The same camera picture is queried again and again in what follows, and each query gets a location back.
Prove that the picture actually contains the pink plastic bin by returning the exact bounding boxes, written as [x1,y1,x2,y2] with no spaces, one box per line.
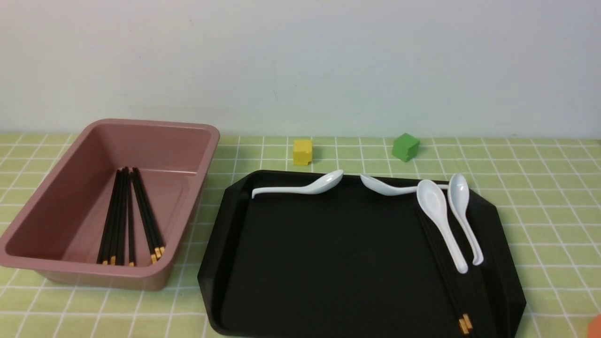
[0,119,220,291]

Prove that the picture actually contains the black chopstick in bin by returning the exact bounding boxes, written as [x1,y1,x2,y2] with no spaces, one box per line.
[130,170,158,265]
[96,169,122,264]
[109,168,127,265]
[124,167,137,267]

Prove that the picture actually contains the white spoon far right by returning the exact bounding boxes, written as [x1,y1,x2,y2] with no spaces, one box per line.
[447,173,484,266]

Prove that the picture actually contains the orange object at edge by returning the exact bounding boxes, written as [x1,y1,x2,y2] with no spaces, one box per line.
[586,314,601,338]

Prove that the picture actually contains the white spoon back middle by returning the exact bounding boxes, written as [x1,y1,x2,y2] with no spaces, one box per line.
[360,174,449,196]

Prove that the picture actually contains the white spoon far left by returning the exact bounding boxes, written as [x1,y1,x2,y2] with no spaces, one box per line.
[251,169,344,199]

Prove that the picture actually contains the white spoon large front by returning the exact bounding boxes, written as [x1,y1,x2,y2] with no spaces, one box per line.
[416,179,469,274]

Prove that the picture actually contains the yellow cube block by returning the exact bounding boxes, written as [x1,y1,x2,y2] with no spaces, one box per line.
[293,139,313,166]

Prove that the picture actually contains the green cube block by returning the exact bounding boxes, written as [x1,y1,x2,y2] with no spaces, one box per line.
[392,133,420,162]

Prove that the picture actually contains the black plastic tray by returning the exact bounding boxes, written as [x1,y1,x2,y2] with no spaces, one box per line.
[198,170,527,338]

